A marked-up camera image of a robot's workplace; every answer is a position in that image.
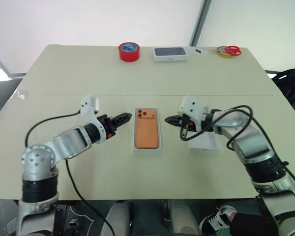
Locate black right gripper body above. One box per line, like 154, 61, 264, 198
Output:
177, 112, 195, 131

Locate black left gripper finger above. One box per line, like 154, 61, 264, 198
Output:
113, 118, 132, 129
112, 112, 132, 121

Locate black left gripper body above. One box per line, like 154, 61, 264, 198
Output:
97, 114, 118, 139

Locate white phone box lid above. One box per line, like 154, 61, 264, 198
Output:
188, 131, 223, 154

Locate orange phone in box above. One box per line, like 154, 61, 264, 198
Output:
132, 106, 163, 154

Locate closed white phone box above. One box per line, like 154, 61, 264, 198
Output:
152, 47, 190, 63

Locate orange smartphone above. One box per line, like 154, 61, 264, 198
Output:
134, 108, 161, 150

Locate red tape roll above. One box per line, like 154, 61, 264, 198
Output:
118, 42, 141, 62

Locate yellow tape roll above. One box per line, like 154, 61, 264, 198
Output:
216, 46, 234, 58

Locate grey robot leg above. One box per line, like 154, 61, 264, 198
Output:
99, 200, 133, 236
161, 199, 201, 236

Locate black and white sneaker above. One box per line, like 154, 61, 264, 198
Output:
199, 204, 238, 236

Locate black equipment under table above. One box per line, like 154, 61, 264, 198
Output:
52, 203, 91, 236

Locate black bag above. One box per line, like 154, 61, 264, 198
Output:
271, 65, 295, 109

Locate person's dark trouser leg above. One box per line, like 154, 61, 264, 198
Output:
229, 212, 279, 236

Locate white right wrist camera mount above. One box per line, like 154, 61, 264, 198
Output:
177, 96, 210, 132

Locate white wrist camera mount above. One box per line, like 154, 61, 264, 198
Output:
177, 96, 210, 132
79, 94, 107, 144

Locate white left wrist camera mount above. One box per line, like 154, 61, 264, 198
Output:
79, 94, 107, 144

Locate red-handled scissors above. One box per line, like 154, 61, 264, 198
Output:
214, 45, 242, 57

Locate grey window frame post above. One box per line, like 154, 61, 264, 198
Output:
190, 0, 216, 47

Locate grey metal frame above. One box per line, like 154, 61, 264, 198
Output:
0, 46, 26, 80

